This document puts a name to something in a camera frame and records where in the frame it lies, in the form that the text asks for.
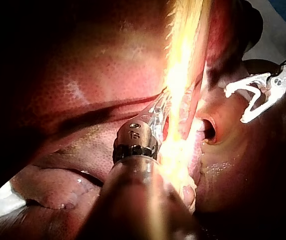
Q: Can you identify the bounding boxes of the dark red liver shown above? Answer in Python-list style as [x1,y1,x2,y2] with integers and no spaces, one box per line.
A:
[0,0,286,240]

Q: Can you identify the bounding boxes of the white clip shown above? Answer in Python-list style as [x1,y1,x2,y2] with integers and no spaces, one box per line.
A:
[223,80,263,124]

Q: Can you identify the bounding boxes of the left arm instrument jaw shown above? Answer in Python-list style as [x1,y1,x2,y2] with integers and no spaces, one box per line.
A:
[148,92,170,133]

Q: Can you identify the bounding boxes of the gallbladder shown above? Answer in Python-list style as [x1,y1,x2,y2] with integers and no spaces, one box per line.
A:
[157,0,215,216]

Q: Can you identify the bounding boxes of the right arm instrument jaw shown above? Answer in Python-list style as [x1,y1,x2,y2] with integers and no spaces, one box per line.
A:
[243,85,278,121]
[228,72,272,89]

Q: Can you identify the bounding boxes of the left arm instrument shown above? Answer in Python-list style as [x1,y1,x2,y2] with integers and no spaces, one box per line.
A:
[112,111,164,162]

